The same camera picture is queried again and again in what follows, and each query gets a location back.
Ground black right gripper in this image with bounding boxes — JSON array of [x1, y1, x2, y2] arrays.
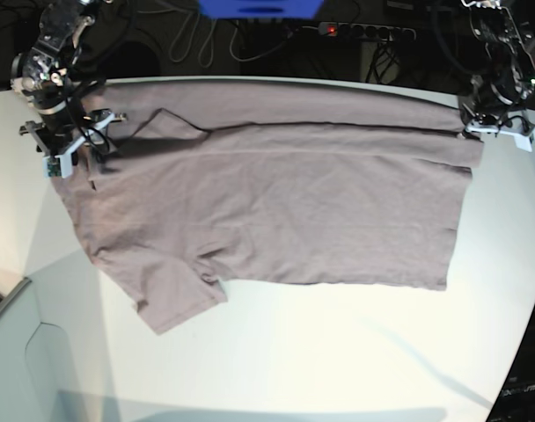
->
[[11, 50, 85, 141]]

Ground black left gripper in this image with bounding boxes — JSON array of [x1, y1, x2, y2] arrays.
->
[[460, 74, 535, 127]]

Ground mauve grey t-shirt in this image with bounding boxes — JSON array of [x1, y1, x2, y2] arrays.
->
[[53, 81, 483, 333]]

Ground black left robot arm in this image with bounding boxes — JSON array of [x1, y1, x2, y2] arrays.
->
[[430, 1, 535, 135]]

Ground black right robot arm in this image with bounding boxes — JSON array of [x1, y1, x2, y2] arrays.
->
[[11, 1, 137, 155]]

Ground black power strip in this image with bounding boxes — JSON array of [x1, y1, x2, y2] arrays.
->
[[316, 21, 417, 42]]

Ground blue plastic box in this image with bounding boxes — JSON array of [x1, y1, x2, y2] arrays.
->
[[198, 0, 324, 19]]

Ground grey table side panel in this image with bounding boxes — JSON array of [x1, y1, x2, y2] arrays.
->
[[0, 278, 74, 421]]

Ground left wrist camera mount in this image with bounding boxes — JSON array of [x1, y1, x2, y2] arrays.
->
[[465, 114, 535, 152]]

